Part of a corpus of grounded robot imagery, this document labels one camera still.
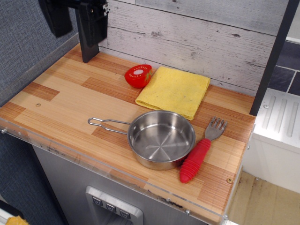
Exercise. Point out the yellow object at corner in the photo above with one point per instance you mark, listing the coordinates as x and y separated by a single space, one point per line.
16 221

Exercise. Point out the red toy tomato half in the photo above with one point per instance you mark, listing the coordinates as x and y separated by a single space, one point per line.
139 76

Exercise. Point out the white toy sink unit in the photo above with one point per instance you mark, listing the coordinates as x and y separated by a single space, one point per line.
273 152

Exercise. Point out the red handled metal fork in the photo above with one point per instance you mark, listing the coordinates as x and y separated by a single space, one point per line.
195 158

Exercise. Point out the grey toy fridge cabinet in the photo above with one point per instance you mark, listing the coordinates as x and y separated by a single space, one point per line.
69 182

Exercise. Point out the dark left upright post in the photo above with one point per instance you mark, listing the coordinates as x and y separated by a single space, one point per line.
88 52

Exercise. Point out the stainless steel saucepan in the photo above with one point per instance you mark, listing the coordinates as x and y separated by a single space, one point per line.
160 140

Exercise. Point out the yellow folded cloth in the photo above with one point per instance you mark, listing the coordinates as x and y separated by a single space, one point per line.
174 90

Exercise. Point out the silver dispenser button panel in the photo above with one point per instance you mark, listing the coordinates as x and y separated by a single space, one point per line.
106 209

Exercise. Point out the dark upright post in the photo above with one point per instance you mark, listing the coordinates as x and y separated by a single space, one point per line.
274 55
88 52

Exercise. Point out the dark right upright post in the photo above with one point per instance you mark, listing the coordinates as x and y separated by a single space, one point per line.
274 55

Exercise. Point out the clear acrylic edge guard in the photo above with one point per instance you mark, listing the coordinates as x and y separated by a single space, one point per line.
126 171

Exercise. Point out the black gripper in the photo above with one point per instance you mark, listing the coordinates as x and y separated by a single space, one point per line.
92 13

